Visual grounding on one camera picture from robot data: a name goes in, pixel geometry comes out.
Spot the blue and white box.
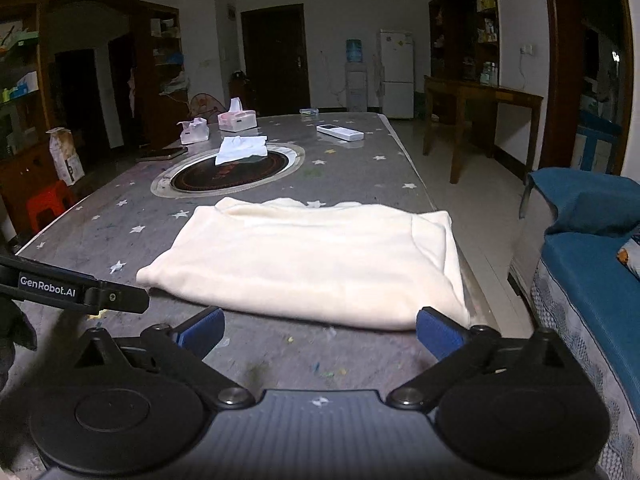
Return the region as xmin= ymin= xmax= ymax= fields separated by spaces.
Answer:
xmin=571 ymin=109 xmax=624 ymax=177

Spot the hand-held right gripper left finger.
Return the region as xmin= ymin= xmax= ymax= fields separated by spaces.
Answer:
xmin=70 ymin=306 xmax=257 ymax=409

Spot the white tissue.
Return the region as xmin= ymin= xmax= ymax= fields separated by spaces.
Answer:
xmin=215 ymin=135 xmax=269 ymax=166

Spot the white fridge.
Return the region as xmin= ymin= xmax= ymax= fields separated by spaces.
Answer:
xmin=377 ymin=28 xmax=415 ymax=120

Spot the cream garment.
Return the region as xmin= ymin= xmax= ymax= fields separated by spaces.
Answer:
xmin=136 ymin=197 xmax=471 ymax=332

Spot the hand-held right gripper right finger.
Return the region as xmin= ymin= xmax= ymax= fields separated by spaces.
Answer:
xmin=387 ymin=306 xmax=576 ymax=409

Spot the person's left hand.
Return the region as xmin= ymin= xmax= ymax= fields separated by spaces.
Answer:
xmin=0 ymin=297 xmax=39 ymax=393

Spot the round built-in cooker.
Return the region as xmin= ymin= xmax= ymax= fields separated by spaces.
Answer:
xmin=151 ymin=142 xmax=306 ymax=199

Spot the water dispenser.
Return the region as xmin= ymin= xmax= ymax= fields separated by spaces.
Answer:
xmin=344 ymin=38 xmax=369 ymax=113

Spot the wooden arched wall cabinet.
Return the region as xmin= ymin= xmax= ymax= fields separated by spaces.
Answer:
xmin=0 ymin=0 xmax=189 ymax=234

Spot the white paper sack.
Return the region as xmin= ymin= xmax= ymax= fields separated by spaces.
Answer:
xmin=47 ymin=127 xmax=86 ymax=186

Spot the red plastic stool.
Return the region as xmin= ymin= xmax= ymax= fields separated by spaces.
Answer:
xmin=26 ymin=180 xmax=77 ymax=235

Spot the white remote control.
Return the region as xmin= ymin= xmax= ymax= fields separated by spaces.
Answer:
xmin=316 ymin=123 xmax=365 ymax=142

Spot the wooden side table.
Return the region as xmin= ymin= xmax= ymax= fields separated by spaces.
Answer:
xmin=423 ymin=75 xmax=545 ymax=185

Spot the dark phone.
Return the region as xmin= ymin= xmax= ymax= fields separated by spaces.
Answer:
xmin=135 ymin=147 xmax=189 ymax=163

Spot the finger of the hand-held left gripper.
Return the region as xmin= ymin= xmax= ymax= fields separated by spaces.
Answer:
xmin=83 ymin=280 xmax=150 ymax=315

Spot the large pink-white tissue box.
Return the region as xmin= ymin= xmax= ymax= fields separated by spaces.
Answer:
xmin=217 ymin=98 xmax=258 ymax=133

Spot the small pink-white tissue box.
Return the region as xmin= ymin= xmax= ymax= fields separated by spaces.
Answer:
xmin=179 ymin=117 xmax=210 ymax=146

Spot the grey star-print tablecloth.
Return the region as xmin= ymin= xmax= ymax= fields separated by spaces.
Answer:
xmin=0 ymin=111 xmax=483 ymax=476

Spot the wooden shelf unit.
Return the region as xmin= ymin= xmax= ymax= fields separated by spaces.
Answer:
xmin=428 ymin=0 xmax=501 ymax=87

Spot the blue sofa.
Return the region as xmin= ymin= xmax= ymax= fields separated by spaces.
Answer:
xmin=507 ymin=166 xmax=640 ymax=480

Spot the dark wooden door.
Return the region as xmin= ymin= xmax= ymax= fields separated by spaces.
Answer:
xmin=240 ymin=3 xmax=307 ymax=117

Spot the orange patterned cushion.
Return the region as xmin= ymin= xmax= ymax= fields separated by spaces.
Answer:
xmin=617 ymin=236 xmax=640 ymax=280

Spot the electric fan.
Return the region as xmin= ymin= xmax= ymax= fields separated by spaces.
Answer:
xmin=188 ymin=91 xmax=226 ymax=126

